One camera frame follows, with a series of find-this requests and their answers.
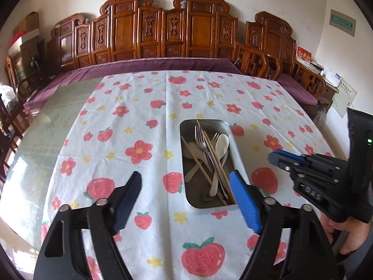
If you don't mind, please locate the white cardboard box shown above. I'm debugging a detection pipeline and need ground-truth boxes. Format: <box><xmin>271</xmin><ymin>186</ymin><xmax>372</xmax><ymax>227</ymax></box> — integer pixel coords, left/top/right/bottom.
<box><xmin>9</xmin><ymin>29</ymin><xmax>40</xmax><ymax>46</ymax></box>

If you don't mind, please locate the person's right hand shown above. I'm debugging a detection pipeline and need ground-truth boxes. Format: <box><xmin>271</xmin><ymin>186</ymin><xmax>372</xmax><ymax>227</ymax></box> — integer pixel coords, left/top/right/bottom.
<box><xmin>322</xmin><ymin>210</ymin><xmax>373</xmax><ymax>254</ymax></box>

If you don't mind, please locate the clear plastic bag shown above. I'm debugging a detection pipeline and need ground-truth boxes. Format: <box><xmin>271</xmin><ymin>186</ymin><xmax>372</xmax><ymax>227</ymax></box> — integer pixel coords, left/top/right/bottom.
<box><xmin>0</xmin><ymin>84</ymin><xmax>18</xmax><ymax>108</ymax></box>

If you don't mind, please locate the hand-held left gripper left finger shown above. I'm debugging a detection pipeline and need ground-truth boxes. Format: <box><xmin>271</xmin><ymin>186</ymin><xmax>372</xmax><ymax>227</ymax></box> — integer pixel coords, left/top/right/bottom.
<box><xmin>33</xmin><ymin>171</ymin><xmax>143</xmax><ymax>280</ymax></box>

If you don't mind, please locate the white wall poster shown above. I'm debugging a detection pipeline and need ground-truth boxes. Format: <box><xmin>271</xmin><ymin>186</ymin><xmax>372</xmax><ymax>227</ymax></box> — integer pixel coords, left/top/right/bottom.
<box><xmin>332</xmin><ymin>77</ymin><xmax>357</xmax><ymax>119</ymax></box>

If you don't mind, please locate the large brown cardboard box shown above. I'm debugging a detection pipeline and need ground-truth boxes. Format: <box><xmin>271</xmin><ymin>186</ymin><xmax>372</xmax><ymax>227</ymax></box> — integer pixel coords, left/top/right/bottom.
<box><xmin>20</xmin><ymin>38</ymin><xmax>45</xmax><ymax>65</ymax></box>

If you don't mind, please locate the strawberry printed tablecloth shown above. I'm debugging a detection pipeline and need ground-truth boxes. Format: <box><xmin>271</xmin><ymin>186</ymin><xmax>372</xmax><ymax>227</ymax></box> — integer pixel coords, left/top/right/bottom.
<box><xmin>41</xmin><ymin>70</ymin><xmax>335</xmax><ymax>280</ymax></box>

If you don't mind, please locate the purple armchair cushion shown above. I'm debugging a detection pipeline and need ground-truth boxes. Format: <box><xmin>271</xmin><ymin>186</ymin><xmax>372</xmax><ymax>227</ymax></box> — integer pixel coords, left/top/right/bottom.
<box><xmin>277</xmin><ymin>73</ymin><xmax>318</xmax><ymax>105</ymax></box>

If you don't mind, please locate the grey wall panel box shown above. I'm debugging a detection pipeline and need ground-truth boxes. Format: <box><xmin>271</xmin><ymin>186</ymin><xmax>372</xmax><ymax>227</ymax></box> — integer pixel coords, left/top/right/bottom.
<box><xmin>329</xmin><ymin>9</ymin><xmax>356</xmax><ymax>37</ymax></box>

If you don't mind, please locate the carved wooden armchair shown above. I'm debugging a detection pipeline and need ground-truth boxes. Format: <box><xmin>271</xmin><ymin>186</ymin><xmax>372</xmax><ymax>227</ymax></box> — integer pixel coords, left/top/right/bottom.
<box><xmin>245</xmin><ymin>11</ymin><xmax>326</xmax><ymax>102</ymax></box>

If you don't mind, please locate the white desk device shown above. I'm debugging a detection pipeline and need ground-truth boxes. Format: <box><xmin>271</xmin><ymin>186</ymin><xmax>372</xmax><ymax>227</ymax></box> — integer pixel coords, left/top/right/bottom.
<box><xmin>325</xmin><ymin>70</ymin><xmax>342</xmax><ymax>87</ymax></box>

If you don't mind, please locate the dark wooden chair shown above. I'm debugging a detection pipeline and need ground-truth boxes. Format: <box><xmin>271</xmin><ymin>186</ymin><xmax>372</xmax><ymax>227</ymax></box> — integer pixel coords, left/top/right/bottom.
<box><xmin>0</xmin><ymin>93</ymin><xmax>30</xmax><ymax>181</ymax></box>

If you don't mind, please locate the wooden side table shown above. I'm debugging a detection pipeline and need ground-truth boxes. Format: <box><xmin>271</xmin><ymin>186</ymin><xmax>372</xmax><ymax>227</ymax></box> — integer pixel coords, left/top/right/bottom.
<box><xmin>316</xmin><ymin>73</ymin><xmax>340</xmax><ymax>114</ymax></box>

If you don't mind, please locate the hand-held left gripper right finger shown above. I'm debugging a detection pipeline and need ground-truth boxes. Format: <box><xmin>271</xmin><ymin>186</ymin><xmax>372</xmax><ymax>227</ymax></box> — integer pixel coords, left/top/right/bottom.
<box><xmin>228</xmin><ymin>171</ymin><xmax>340</xmax><ymax>280</ymax></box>

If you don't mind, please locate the carved wooden sofa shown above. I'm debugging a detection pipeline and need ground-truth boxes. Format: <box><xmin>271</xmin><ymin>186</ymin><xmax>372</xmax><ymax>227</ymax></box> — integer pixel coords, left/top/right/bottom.
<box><xmin>47</xmin><ymin>0</ymin><xmax>270</xmax><ymax>79</ymax></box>

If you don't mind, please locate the grey plastic bag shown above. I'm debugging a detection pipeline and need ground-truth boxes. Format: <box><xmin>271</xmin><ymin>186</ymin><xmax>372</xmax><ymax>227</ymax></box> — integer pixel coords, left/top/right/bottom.
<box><xmin>313</xmin><ymin>103</ymin><xmax>327</xmax><ymax>127</ymax></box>

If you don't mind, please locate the rectangular metal tin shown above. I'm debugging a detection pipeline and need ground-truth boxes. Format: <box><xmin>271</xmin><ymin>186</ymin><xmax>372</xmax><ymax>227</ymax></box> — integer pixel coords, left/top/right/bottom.
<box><xmin>179</xmin><ymin>119</ymin><xmax>251</xmax><ymax>215</ymax></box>

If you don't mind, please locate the red desk calendar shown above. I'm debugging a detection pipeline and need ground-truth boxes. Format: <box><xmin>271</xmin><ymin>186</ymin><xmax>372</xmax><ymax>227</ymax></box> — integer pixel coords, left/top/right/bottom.
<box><xmin>296</xmin><ymin>45</ymin><xmax>313</xmax><ymax>66</ymax></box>

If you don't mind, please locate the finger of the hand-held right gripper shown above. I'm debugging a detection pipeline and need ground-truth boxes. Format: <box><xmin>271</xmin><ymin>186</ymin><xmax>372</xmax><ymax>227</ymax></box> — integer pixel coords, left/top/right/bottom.
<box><xmin>274</xmin><ymin>149</ymin><xmax>309</xmax><ymax>164</ymax></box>
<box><xmin>268</xmin><ymin>151</ymin><xmax>304</xmax><ymax>178</ymax></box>

